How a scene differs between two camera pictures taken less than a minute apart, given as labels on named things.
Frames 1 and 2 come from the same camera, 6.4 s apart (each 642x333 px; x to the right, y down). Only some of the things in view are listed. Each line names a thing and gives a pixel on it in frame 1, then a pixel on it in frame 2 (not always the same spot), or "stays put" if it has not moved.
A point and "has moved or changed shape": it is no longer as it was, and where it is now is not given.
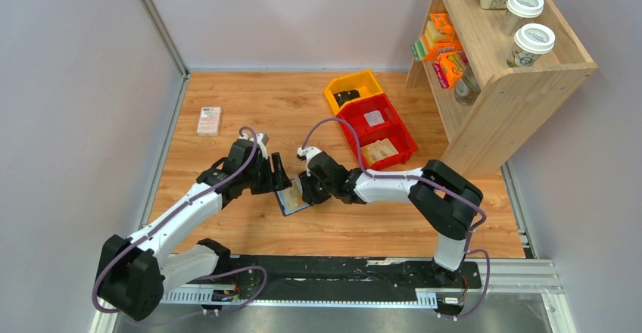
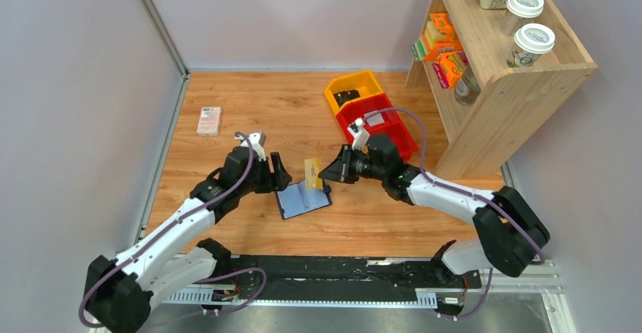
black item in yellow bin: [341, 97] stays put
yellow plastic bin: [364, 82] stays put
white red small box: [209, 121] stays put
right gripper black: [313, 188] -> [344, 163]
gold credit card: [291, 199] has moved or changed shape
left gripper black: [277, 174] stays put
